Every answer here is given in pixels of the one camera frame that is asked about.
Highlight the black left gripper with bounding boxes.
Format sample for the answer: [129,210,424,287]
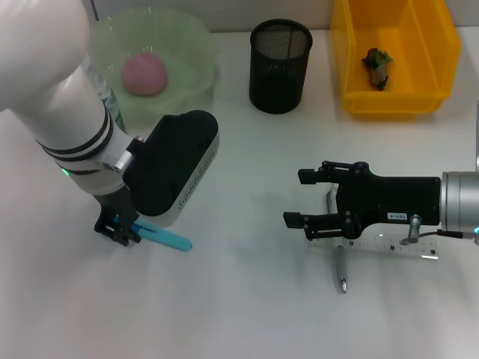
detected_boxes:
[93,188,141,248]

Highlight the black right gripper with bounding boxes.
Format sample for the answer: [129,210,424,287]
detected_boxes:
[282,160,442,242]

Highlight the blue scissors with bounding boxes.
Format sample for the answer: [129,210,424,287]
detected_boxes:
[113,215,194,252]

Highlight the clear bottle green label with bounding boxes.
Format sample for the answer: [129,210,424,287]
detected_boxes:
[85,61,128,138]

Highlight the green plastic wrapper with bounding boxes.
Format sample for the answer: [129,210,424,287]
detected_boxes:
[361,47,396,90]

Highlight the pink peach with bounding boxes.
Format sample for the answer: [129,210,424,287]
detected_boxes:
[121,52,168,97]

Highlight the silver pen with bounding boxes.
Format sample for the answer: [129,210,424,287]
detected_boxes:
[324,188,350,295]

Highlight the clear plastic ruler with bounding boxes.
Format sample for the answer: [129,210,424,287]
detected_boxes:
[306,233,441,262]

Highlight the black mesh pen holder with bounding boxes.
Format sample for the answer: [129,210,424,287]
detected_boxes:
[248,19,313,114]

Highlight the translucent green fruit plate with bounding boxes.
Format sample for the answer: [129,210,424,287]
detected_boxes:
[88,7,222,126]

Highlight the yellow plastic bin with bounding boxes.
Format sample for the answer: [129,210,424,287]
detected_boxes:
[329,0,461,120]

